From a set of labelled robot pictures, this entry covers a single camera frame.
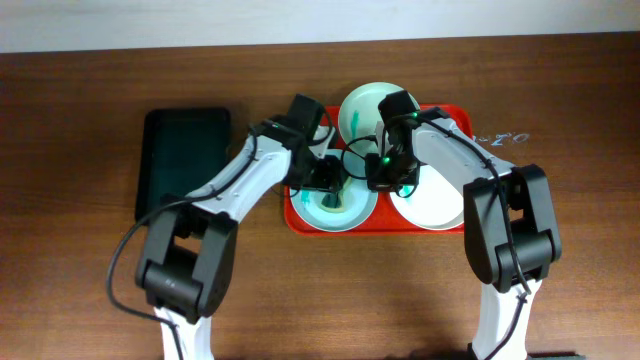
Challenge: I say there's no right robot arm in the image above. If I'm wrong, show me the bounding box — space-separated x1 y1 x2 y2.
365 90 562 359

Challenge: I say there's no red plastic tray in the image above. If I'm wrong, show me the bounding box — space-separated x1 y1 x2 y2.
283 104 473 236

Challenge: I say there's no white plate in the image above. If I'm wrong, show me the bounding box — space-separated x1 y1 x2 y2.
390 165 464 231

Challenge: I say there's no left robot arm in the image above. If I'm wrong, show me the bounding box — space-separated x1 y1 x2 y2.
135 94 340 359

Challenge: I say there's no green yellow sponge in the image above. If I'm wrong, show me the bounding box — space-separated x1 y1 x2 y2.
320 192 345 213

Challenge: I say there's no mint green plate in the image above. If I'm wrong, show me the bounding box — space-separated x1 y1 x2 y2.
338 82 403 143

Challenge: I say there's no light blue plate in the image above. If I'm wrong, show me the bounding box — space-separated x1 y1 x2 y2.
289 149 378 233

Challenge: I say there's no black plastic tray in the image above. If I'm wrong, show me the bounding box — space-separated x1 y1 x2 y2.
134 107 231 219

